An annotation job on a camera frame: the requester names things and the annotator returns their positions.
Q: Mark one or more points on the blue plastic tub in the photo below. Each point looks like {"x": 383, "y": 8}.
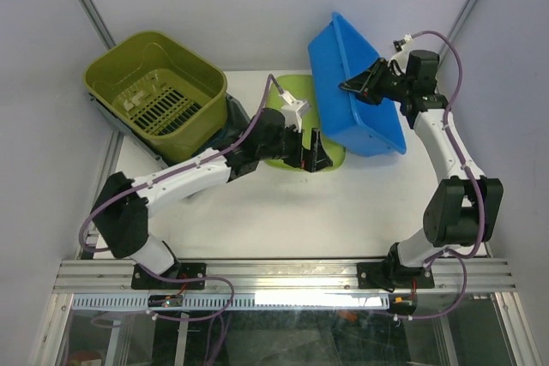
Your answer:
{"x": 338, "y": 53}

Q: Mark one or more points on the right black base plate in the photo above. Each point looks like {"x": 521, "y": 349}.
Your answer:
{"x": 390, "y": 275}

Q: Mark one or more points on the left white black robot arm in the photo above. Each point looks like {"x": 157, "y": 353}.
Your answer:
{"x": 125, "y": 205}

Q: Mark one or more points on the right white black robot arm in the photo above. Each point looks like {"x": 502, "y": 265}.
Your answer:
{"x": 462, "y": 212}

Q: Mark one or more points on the grey tray under basket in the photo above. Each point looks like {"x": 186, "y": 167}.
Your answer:
{"x": 237, "y": 121}

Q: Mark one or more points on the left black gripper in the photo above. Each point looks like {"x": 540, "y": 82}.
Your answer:
{"x": 312, "y": 160}

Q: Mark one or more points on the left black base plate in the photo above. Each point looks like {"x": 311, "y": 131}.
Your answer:
{"x": 193, "y": 278}

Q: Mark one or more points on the white slotted cable duct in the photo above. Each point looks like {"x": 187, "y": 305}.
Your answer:
{"x": 260, "y": 300}

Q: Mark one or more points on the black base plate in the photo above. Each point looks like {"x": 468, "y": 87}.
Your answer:
{"x": 193, "y": 278}
{"x": 390, "y": 275}

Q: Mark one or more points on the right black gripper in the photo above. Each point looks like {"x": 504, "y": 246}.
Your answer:
{"x": 361, "y": 84}

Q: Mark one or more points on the aluminium mounting rail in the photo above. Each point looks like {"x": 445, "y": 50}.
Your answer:
{"x": 479, "y": 275}

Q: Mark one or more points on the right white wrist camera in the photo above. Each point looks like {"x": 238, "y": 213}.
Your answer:
{"x": 402, "y": 49}

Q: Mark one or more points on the lime green shallow tub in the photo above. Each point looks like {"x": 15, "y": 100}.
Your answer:
{"x": 302, "y": 87}

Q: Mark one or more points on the olive green slotted basket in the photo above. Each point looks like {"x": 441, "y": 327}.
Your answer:
{"x": 168, "y": 96}

